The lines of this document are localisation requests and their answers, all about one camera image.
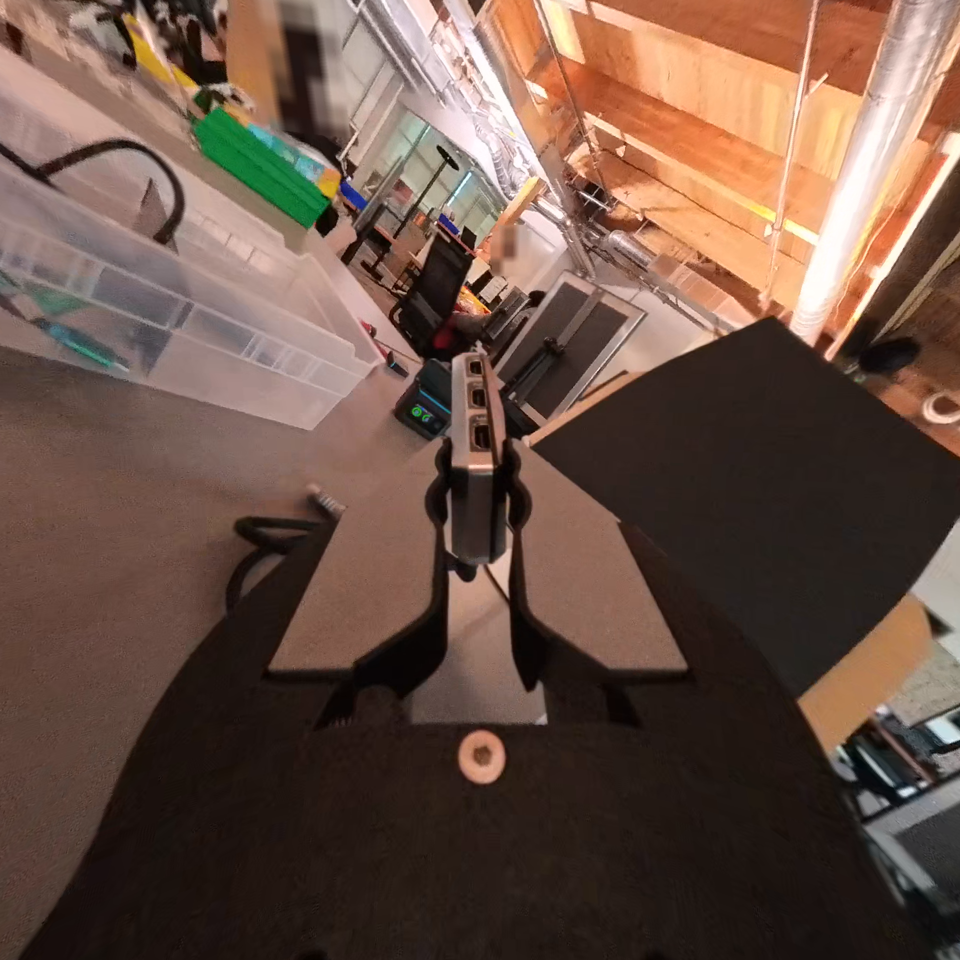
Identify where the green plastic bin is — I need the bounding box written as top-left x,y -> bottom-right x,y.
191,107 -> 333,228

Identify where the black office chair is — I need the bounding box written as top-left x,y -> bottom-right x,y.
390,238 -> 475,361

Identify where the silver ceiling pipe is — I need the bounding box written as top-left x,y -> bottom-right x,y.
791,0 -> 960,348

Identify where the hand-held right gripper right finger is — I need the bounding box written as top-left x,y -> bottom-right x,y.
506,442 -> 689,693

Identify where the black charging case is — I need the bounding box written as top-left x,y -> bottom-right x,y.
395,358 -> 455,440

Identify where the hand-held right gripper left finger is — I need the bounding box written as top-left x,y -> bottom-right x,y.
264,437 -> 453,695

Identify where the silver framed black panel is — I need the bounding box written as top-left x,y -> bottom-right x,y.
498,270 -> 646,410

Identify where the black usb power cable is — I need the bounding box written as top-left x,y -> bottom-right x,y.
225,483 -> 350,612

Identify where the clear plastic bin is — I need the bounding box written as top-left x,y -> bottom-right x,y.
0,71 -> 384,432

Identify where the silver hdmi switch box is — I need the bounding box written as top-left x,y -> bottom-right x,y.
448,351 -> 507,565

